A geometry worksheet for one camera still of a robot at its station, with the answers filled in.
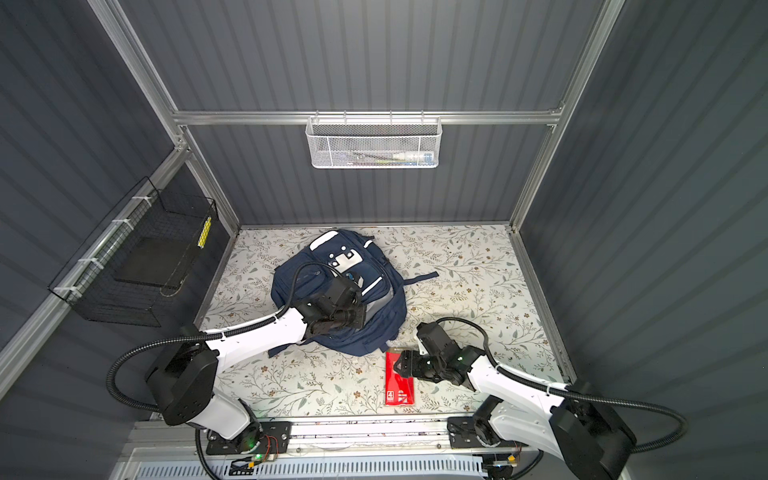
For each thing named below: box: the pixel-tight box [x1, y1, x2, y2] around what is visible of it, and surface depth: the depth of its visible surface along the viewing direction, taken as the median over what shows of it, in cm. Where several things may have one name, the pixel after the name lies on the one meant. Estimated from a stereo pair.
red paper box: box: [384, 349, 415, 406], surface depth 82 cm
